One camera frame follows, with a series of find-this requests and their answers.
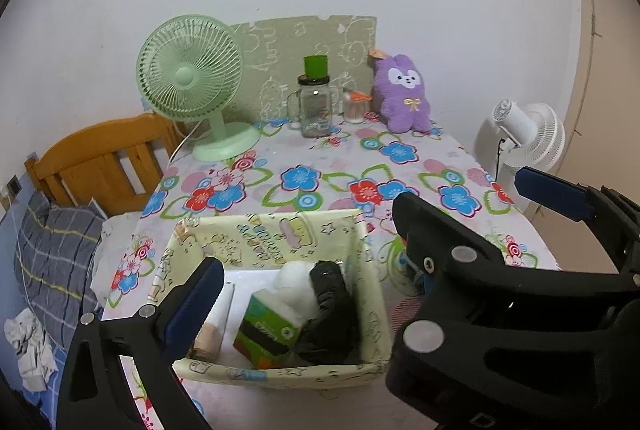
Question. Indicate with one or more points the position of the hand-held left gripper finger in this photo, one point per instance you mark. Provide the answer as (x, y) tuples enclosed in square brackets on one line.
[(192, 305)]

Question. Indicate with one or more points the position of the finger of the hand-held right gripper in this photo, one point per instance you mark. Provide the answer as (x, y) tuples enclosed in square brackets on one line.
[(450, 240), (550, 192)]

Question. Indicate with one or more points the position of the green tissue pack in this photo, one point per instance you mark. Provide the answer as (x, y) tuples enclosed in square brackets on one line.
[(265, 325)]

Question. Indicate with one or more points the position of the white tissue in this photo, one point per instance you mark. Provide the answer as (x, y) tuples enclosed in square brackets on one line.
[(295, 280)]

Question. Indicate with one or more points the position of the printed fabric storage box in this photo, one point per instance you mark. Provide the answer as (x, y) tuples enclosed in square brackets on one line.
[(280, 235)]

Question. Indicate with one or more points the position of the black plastic bag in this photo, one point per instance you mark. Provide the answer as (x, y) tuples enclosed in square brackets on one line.
[(330, 320)]

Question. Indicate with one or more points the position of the clear bottle pink cap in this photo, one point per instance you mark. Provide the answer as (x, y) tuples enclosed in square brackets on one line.
[(212, 330)]

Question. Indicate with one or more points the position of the white standing fan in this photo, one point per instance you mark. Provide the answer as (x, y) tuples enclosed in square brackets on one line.
[(542, 135)]

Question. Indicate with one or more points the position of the white bedding cloth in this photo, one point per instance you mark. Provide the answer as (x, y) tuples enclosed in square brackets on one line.
[(112, 240)]

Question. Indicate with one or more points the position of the beige door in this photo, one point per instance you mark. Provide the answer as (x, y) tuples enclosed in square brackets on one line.
[(610, 85)]

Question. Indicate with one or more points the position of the purple plush bunny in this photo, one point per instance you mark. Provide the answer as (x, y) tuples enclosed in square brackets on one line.
[(405, 105)]

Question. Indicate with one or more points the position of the grey plaid pillow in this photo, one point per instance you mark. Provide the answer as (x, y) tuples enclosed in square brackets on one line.
[(60, 250)]

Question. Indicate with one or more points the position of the floral tablecloth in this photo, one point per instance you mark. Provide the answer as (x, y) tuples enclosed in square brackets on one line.
[(325, 160)]

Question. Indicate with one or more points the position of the small jar orange lid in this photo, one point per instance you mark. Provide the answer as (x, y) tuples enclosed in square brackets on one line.
[(355, 110)]

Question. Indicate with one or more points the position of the crumpled white cloth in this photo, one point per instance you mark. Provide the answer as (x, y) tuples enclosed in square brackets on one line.
[(30, 350)]

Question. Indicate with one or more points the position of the blue bed sheet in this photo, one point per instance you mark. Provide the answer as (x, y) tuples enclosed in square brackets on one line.
[(47, 402)]

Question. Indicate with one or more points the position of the wooden bed headboard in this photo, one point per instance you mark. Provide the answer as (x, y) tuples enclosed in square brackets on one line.
[(85, 165)]

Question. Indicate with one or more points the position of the glass jar mug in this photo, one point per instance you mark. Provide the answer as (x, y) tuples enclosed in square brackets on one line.
[(315, 110)]

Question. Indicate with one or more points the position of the green plastic cup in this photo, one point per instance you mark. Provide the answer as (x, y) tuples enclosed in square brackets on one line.
[(316, 66)]

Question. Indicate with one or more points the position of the green desk fan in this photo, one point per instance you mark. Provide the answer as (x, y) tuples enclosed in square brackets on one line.
[(185, 75)]

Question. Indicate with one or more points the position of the green printed board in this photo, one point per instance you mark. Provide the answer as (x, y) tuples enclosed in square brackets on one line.
[(290, 40)]

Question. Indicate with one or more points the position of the wall outlet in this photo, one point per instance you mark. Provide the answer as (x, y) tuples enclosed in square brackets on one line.
[(14, 186)]

